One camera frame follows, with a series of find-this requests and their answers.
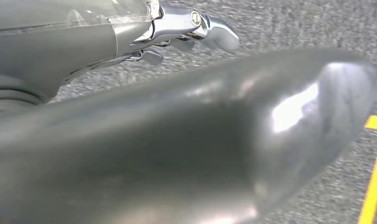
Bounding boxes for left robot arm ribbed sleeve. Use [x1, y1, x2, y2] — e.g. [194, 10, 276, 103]
[0, 72, 45, 118]

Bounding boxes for yellow floor tape square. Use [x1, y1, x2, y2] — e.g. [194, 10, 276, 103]
[357, 115, 377, 224]

